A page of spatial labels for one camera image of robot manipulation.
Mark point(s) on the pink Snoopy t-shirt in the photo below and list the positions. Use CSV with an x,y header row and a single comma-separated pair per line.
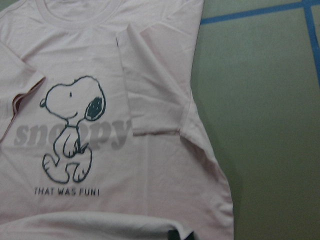
x,y
100,137

